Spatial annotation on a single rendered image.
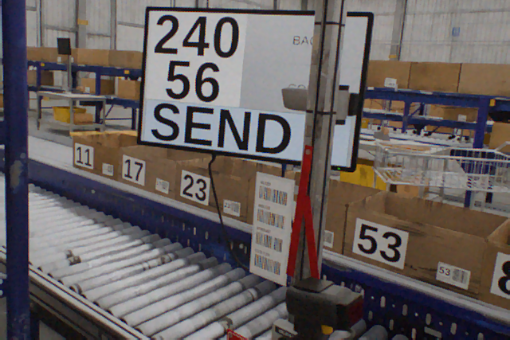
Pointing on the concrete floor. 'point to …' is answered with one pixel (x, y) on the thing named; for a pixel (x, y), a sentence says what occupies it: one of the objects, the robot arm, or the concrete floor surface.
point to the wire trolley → (440, 169)
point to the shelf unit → (15, 146)
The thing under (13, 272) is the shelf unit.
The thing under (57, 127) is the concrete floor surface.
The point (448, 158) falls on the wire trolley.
